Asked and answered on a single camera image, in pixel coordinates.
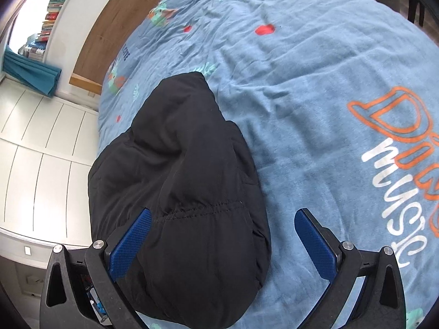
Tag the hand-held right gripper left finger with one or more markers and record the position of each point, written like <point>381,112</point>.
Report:
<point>132,243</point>

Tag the row of books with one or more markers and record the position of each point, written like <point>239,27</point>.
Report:
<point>55,10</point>

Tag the wooden headboard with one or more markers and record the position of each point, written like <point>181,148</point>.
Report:
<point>113,17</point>

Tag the dark chair leg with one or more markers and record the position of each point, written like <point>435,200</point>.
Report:
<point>416,7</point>

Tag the blue printed bedsheet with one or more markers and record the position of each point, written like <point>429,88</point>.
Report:
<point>308,92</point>

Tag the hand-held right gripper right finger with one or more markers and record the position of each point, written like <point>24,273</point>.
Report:
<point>313,243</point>

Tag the teal cloth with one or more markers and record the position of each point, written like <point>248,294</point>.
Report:
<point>31,72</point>

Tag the white wall switch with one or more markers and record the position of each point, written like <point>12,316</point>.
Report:
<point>27,250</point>

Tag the black puffer jacket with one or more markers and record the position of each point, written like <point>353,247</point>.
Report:
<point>185,178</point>

